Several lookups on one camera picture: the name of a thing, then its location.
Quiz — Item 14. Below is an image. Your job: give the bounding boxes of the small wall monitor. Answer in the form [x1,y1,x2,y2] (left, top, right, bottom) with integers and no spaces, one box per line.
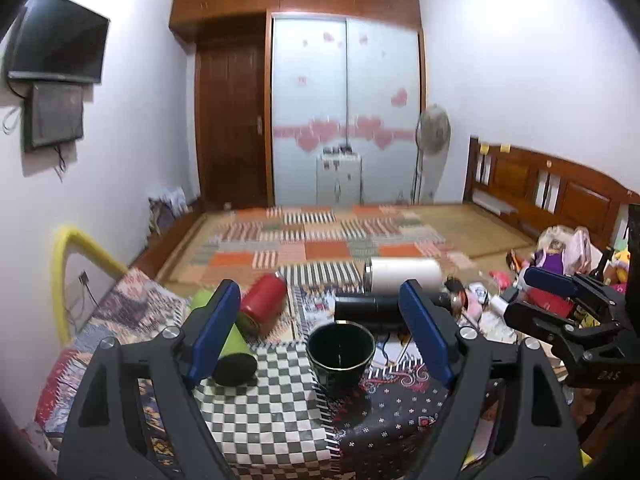
[22,82,85,151]

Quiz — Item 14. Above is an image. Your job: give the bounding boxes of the yellow foam tube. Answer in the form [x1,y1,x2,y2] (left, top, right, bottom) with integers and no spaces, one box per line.
[52,226,129,347]

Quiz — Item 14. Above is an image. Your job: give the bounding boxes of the yellow plush toy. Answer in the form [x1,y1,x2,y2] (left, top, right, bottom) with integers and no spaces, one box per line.
[611,247,635,282]

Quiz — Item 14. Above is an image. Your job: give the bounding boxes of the purple dressed doll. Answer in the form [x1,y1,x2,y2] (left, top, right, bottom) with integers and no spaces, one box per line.
[532,237,569,274]

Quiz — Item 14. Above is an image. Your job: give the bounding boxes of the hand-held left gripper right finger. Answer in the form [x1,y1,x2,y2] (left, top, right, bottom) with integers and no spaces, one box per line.
[399,279,584,480]

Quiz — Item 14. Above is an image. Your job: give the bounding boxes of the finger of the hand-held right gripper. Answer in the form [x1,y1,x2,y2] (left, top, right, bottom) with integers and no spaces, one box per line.
[503,300,623,361]
[523,266,628,318]

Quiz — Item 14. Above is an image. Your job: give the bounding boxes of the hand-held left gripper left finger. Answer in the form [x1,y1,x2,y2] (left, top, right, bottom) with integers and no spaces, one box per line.
[57,279,242,480]

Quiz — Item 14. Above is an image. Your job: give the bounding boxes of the printed patchwork blanket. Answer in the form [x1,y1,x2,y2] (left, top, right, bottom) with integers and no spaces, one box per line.
[34,266,481,480]

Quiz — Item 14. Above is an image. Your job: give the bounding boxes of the wooden wardrobe with sliding doors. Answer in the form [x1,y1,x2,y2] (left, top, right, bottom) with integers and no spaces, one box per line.
[168,0,427,207]

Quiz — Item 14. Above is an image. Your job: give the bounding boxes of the wooden bed headboard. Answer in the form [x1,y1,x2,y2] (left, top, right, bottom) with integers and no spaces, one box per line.
[463,135,640,262]

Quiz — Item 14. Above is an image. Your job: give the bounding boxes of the small white cabinet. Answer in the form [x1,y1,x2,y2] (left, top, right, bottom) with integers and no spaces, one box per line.
[315,154,363,207]

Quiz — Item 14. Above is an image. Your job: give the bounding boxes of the green white checkered mat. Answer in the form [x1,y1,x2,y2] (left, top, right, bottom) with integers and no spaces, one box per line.
[192,341,352,462]

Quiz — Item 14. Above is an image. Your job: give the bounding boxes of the dark green cup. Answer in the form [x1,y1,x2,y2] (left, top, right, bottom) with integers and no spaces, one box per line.
[305,320,376,396]

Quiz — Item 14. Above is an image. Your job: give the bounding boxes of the bags by the wall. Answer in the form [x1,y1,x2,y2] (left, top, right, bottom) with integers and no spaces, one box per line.
[147,187,190,237]

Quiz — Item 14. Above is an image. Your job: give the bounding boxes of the patchwork floor rug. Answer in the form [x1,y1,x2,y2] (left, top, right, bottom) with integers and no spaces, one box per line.
[154,203,537,292]

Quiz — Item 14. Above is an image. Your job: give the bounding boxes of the pink plastic bag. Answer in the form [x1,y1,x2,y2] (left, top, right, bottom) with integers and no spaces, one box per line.
[542,225,594,277]

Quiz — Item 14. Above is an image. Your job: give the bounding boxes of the dark glass bottle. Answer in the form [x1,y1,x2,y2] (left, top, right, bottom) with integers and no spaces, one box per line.
[592,247,614,282]

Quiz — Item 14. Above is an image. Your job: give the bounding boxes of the light green cylinder cup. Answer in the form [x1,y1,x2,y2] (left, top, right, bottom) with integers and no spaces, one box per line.
[190,288,259,387]

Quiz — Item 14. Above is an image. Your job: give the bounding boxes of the red container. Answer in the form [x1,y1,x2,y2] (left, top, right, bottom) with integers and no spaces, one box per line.
[524,286,574,319]

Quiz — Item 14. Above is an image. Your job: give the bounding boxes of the white standing fan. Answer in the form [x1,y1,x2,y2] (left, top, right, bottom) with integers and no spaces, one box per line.
[412,103,452,205]

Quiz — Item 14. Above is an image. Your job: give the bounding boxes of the brown wooden door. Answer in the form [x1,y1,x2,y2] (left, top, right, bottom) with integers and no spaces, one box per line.
[194,41,266,209]

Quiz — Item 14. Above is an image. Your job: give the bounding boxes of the white cylinder cup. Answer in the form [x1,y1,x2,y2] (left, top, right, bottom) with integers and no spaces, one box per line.
[363,257,445,297]

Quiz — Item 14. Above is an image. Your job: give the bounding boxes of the red cylinder cup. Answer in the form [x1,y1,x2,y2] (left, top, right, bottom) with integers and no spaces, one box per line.
[238,272,289,336]

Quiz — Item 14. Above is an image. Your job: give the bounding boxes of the black cylinder cup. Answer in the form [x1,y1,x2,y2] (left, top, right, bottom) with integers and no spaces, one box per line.
[333,295,407,332]

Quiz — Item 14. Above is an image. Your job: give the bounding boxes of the dark flowered cloth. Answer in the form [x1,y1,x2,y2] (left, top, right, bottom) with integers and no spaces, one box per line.
[327,355,468,480]

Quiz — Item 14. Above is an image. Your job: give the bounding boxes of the white cable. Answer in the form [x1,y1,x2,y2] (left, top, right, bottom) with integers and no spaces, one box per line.
[2,106,22,137]

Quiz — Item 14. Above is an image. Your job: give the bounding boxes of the black wall television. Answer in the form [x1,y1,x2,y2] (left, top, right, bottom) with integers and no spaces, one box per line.
[7,0,111,85]

